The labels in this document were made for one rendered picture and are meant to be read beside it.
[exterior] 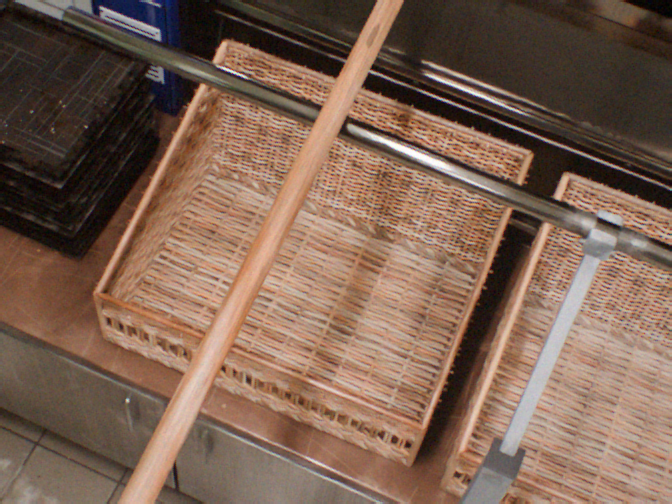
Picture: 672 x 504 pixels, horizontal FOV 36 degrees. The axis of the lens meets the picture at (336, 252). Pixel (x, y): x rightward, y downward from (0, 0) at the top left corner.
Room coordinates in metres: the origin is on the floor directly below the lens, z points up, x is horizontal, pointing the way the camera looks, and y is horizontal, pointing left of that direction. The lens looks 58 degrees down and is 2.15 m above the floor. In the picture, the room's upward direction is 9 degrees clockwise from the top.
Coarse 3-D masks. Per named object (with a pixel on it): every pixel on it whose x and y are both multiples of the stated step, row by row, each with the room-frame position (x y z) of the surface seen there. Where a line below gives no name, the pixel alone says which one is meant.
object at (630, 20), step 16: (560, 0) 1.11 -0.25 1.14; (576, 0) 1.10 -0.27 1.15; (592, 0) 1.10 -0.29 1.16; (608, 0) 1.09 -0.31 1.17; (624, 0) 1.09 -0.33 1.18; (640, 0) 1.09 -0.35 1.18; (656, 0) 1.10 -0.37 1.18; (608, 16) 1.09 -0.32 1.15; (624, 16) 1.08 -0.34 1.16; (640, 16) 1.08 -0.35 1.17; (656, 16) 1.07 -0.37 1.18; (656, 32) 1.07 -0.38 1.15
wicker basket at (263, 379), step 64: (256, 64) 1.18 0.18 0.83; (192, 128) 1.07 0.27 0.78; (256, 128) 1.15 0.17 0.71; (384, 128) 1.12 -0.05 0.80; (448, 128) 1.10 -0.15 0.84; (192, 192) 1.06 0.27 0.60; (256, 192) 1.09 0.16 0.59; (320, 192) 1.09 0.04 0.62; (448, 192) 1.06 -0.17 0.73; (128, 256) 0.84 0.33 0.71; (192, 256) 0.94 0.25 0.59; (320, 256) 0.98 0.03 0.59; (384, 256) 1.00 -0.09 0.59; (448, 256) 1.02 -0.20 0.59; (128, 320) 0.74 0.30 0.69; (192, 320) 0.81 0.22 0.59; (256, 320) 0.83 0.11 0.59; (320, 320) 0.85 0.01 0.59; (448, 320) 0.89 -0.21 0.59; (256, 384) 0.69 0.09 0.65; (320, 384) 0.67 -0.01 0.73; (384, 384) 0.75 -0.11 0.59; (384, 448) 0.63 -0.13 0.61
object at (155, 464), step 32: (384, 0) 0.99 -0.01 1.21; (384, 32) 0.94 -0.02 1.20; (352, 64) 0.87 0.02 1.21; (352, 96) 0.83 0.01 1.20; (320, 128) 0.76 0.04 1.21; (320, 160) 0.72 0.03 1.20; (288, 192) 0.67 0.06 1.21; (288, 224) 0.63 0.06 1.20; (256, 256) 0.58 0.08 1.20; (256, 288) 0.54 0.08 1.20; (224, 320) 0.50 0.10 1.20; (224, 352) 0.47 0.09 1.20; (192, 384) 0.42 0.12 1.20; (192, 416) 0.39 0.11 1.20; (160, 448) 0.35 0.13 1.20; (160, 480) 0.32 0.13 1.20
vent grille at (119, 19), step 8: (104, 8) 1.28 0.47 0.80; (104, 16) 1.28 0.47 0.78; (112, 16) 1.27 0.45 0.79; (120, 16) 1.27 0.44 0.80; (120, 24) 1.27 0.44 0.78; (128, 24) 1.27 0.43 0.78; (136, 24) 1.26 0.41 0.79; (144, 24) 1.26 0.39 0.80; (144, 32) 1.26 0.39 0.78; (152, 32) 1.25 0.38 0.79; (160, 40) 1.25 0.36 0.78; (152, 64) 1.26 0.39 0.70; (152, 72) 1.25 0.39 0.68; (160, 72) 1.25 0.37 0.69; (160, 80) 1.25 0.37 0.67
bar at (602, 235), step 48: (144, 48) 0.87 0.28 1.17; (240, 96) 0.83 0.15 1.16; (288, 96) 0.83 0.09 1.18; (384, 144) 0.78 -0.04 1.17; (480, 192) 0.74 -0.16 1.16; (528, 192) 0.75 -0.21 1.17; (624, 240) 0.70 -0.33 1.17; (576, 288) 0.67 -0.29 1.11; (528, 384) 0.58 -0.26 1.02; (480, 480) 0.49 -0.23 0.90
